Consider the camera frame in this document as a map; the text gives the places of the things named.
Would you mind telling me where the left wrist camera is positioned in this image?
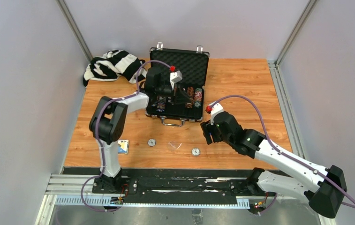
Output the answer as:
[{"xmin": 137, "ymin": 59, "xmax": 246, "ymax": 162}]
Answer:
[{"xmin": 170, "ymin": 70, "xmax": 183, "ymax": 83}]

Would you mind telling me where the black poker set case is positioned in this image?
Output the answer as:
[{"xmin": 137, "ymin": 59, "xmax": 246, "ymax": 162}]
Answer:
[{"xmin": 145, "ymin": 45, "xmax": 210, "ymax": 126}]

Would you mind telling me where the orange black chip row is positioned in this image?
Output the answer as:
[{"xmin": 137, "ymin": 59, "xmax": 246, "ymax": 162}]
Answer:
[{"xmin": 185, "ymin": 87, "xmax": 195, "ymax": 108}]

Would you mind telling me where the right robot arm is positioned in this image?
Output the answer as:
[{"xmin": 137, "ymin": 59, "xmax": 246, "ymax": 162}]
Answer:
[{"xmin": 200, "ymin": 112, "xmax": 347, "ymax": 218}]

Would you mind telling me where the clear dealer button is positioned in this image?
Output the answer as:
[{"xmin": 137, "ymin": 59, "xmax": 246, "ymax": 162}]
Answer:
[{"xmin": 167, "ymin": 141, "xmax": 182, "ymax": 151}]

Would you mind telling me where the blue card deck box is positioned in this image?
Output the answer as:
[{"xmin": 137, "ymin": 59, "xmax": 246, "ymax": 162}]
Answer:
[{"xmin": 118, "ymin": 140, "xmax": 129, "ymax": 154}]

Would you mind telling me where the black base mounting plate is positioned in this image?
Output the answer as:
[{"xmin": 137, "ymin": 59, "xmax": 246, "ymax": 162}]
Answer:
[{"xmin": 91, "ymin": 168, "xmax": 274, "ymax": 205}]

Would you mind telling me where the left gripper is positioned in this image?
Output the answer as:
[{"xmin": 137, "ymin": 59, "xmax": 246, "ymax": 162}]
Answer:
[{"xmin": 155, "ymin": 81, "xmax": 191, "ymax": 105}]

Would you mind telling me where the grey white poker chip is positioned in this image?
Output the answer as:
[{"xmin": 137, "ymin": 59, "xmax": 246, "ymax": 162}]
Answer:
[
  {"xmin": 148, "ymin": 139, "xmax": 156, "ymax": 147},
  {"xmin": 192, "ymin": 148, "xmax": 200, "ymax": 156}
]

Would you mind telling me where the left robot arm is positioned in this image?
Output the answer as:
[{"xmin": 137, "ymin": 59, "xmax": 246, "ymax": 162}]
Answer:
[{"xmin": 89, "ymin": 66, "xmax": 193, "ymax": 194}]

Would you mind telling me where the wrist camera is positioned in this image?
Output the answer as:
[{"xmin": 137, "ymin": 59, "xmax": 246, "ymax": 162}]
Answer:
[
  {"xmin": 170, "ymin": 70, "xmax": 183, "ymax": 83},
  {"xmin": 207, "ymin": 103, "xmax": 224, "ymax": 125}
]

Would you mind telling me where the black white striped cloth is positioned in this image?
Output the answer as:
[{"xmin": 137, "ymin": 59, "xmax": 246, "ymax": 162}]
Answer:
[{"xmin": 83, "ymin": 49, "xmax": 147, "ymax": 87}]

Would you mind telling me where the red green chip row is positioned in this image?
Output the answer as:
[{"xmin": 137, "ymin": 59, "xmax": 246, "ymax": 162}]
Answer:
[{"xmin": 194, "ymin": 88, "xmax": 203, "ymax": 103}]

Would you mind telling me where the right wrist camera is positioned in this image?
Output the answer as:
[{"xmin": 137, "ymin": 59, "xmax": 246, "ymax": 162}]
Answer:
[{"xmin": 207, "ymin": 103, "xmax": 224, "ymax": 125}]

